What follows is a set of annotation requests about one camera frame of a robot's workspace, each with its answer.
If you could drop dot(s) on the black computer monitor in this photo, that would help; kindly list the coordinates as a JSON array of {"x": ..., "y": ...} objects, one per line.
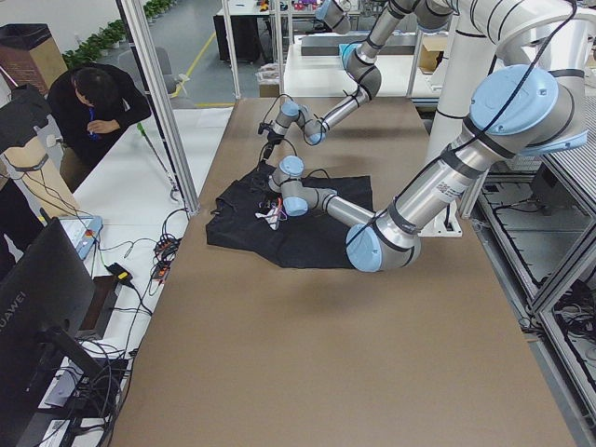
[{"x": 44, "y": 300}]

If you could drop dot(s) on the person in black sweater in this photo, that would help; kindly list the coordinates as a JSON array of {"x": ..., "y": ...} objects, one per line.
[{"x": 93, "y": 105}]

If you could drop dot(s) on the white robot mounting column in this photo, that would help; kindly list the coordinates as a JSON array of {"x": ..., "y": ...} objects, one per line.
[{"x": 514, "y": 86}]

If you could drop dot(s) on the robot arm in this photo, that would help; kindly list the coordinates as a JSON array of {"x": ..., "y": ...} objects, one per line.
[
  {"x": 358, "y": 60},
  {"x": 375, "y": 241}
]

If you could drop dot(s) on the aluminium frame cage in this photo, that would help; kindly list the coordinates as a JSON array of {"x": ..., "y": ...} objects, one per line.
[{"x": 144, "y": 52}]

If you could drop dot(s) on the blue teach pendant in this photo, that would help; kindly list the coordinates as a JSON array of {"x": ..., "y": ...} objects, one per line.
[{"x": 83, "y": 232}]

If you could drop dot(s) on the metal grabber tool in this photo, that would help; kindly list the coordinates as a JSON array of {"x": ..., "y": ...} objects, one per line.
[{"x": 174, "y": 190}]

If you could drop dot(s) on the black t-shirt with logo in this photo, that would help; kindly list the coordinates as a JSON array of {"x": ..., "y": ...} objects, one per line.
[{"x": 314, "y": 240}]

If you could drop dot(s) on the black power strip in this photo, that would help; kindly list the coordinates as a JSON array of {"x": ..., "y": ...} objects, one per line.
[{"x": 165, "y": 252}]

